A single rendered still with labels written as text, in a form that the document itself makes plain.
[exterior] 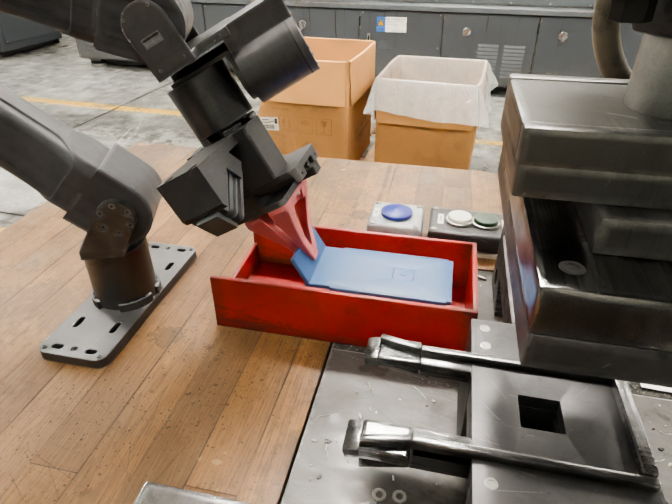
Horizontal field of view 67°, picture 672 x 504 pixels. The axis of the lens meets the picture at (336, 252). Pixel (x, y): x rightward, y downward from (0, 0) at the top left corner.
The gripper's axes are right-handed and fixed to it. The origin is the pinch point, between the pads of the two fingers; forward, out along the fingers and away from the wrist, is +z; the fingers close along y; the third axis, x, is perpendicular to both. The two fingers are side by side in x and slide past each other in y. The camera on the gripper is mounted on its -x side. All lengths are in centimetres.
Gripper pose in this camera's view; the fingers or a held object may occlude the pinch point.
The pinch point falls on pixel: (309, 251)
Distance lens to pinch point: 52.1
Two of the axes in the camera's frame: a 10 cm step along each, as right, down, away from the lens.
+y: 8.5, -3.2, -4.3
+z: 4.9, 7.8, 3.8
